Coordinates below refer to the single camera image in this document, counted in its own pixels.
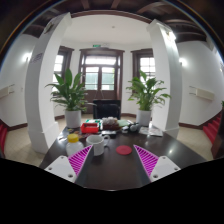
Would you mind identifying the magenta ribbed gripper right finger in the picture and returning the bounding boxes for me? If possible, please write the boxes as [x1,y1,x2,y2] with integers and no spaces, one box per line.
[134,145,180,182]

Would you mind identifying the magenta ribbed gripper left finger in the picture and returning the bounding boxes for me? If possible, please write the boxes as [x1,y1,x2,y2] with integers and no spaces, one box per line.
[45,146,92,183]

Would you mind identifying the white bottle with yellow cap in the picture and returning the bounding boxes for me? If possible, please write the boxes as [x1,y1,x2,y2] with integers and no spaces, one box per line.
[66,134,84,156]

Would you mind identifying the white papers on table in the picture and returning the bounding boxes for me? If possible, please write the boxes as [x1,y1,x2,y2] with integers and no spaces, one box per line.
[139,127,163,137]

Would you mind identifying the red round coaster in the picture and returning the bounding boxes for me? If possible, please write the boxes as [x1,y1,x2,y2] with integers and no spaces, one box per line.
[116,145,132,155]

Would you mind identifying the white ceramic mug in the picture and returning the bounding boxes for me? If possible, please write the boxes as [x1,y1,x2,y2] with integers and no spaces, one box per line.
[86,135,110,156]

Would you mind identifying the red plastic box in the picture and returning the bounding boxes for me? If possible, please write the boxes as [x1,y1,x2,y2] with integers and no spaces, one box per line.
[81,123,99,133]

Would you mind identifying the dark round object on table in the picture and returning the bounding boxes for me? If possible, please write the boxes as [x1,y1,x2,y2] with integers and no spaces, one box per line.
[129,123,140,132]

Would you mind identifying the right white pillar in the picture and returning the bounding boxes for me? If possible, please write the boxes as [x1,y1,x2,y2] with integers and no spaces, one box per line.
[147,19,182,138]

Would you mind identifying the white pillar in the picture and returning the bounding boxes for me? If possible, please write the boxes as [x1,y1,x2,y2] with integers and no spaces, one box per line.
[147,19,182,138]
[25,13,72,154]

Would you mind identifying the tea set on tray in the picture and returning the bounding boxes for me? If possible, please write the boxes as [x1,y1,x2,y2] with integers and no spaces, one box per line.
[102,117,120,131]

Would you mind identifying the black office chair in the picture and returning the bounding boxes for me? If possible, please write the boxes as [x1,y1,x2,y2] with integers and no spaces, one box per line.
[93,99,121,119]

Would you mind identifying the left potted green plant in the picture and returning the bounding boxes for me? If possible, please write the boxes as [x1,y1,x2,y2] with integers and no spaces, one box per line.
[47,69,89,129]

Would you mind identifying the potted green plant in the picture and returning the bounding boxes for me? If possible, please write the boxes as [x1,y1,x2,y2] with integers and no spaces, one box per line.
[127,70,170,126]
[47,69,89,129]

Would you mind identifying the right potted green plant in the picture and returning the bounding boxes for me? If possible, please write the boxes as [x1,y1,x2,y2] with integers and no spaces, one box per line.
[127,70,170,126]

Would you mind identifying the left white pillar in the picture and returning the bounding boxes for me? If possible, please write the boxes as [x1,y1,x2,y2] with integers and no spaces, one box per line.
[25,13,72,154]

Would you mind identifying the wooden double door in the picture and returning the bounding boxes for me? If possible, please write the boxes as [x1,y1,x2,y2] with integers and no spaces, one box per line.
[79,47,125,103]

